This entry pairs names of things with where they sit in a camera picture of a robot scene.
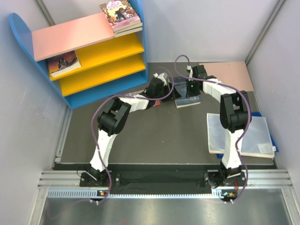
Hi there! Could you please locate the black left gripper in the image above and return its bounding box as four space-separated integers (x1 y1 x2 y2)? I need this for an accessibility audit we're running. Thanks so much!
154 82 181 102

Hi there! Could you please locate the dark blue paperback book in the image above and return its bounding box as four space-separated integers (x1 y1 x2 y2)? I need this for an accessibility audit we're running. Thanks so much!
172 77 201 108

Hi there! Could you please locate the orange lantern cover paperback book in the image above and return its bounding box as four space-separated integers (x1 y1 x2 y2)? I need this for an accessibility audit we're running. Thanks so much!
114 27 143 38

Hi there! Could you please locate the blue treehouse paperback book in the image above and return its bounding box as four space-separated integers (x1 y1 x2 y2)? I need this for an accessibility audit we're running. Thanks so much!
114 22 143 34

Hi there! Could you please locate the pink purple paperback book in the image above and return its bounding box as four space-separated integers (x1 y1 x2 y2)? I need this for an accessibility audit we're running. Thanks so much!
99 0 141 33

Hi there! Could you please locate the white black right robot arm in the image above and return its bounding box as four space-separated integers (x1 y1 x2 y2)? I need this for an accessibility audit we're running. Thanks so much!
186 65 251 188

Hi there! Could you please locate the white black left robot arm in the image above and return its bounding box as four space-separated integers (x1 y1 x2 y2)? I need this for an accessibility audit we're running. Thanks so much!
80 73 175 187

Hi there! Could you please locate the red pink picture book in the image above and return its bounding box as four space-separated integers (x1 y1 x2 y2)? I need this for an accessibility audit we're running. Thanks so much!
124 90 161 111

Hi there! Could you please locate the pink board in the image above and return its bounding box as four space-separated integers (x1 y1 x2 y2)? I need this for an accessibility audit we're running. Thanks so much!
200 61 254 91

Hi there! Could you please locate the clear white file folder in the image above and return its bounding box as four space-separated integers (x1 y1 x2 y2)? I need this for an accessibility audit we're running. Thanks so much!
206 112 276 160

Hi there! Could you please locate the blue pink yellow bookshelf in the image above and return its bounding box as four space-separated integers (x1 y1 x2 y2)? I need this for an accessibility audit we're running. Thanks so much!
9 13 149 109

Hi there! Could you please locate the book on shelf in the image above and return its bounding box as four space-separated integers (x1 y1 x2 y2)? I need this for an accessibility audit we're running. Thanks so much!
46 51 82 78

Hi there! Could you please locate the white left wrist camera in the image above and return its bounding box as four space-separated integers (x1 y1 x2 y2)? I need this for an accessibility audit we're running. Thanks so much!
153 73 168 86

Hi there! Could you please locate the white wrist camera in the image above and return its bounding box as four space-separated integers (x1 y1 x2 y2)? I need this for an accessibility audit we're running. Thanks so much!
153 73 168 86
187 65 193 78

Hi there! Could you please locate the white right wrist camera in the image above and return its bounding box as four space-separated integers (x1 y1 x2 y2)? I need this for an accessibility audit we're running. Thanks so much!
187 65 193 78

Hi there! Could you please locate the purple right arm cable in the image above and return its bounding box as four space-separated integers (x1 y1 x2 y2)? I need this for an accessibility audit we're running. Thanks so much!
174 55 253 203

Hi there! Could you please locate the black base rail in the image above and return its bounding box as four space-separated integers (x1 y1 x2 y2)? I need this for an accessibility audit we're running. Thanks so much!
52 161 248 195

